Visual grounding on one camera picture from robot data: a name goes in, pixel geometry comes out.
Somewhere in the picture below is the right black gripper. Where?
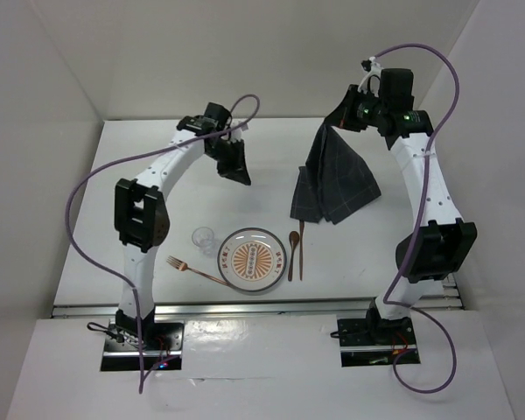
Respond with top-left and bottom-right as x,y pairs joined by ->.
325,83 -> 388,131

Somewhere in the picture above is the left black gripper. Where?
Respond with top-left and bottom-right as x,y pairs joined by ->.
204,137 -> 249,185

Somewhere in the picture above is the dark grey checked cloth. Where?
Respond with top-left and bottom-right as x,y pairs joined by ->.
290,123 -> 382,225

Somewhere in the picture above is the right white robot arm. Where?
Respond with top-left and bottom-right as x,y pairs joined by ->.
326,60 -> 478,346

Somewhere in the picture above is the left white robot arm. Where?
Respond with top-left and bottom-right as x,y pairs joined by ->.
114,102 -> 251,349

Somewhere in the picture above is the clear plastic cup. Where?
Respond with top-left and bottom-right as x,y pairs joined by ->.
192,227 -> 215,256

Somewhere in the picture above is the copper knife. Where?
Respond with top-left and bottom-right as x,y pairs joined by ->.
298,220 -> 305,281

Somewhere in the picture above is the copper spoon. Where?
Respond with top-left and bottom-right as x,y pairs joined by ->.
288,231 -> 300,282

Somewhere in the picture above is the patterned glass plate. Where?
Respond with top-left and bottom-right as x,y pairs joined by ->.
217,227 -> 288,294

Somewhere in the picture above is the copper fork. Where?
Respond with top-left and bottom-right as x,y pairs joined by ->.
166,255 -> 228,286

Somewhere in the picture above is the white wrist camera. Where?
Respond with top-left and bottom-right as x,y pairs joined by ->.
358,56 -> 382,93

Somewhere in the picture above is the aluminium frame rail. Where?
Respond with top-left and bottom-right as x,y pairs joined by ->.
50,115 -> 465,319

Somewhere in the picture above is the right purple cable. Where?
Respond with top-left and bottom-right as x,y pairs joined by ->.
374,42 -> 459,397

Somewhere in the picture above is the purple cable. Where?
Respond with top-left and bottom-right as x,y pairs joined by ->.
374,42 -> 459,397
64,94 -> 262,395

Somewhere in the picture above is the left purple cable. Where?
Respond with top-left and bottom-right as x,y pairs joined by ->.
64,94 -> 262,395

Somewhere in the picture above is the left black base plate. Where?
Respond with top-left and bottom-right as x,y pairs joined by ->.
99,318 -> 186,372

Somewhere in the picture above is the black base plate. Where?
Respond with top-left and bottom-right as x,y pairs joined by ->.
99,318 -> 186,372
330,318 -> 420,368

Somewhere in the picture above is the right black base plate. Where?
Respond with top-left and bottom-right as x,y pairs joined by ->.
330,318 -> 420,368

